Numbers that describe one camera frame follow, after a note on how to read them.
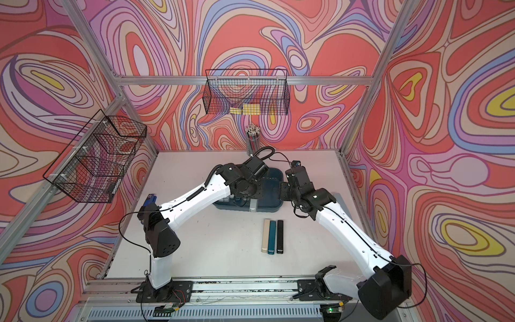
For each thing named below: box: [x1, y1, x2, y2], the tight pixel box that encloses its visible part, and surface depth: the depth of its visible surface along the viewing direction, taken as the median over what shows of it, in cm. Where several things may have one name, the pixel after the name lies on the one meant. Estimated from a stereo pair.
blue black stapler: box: [138, 193, 160, 212], surface depth 92 cm
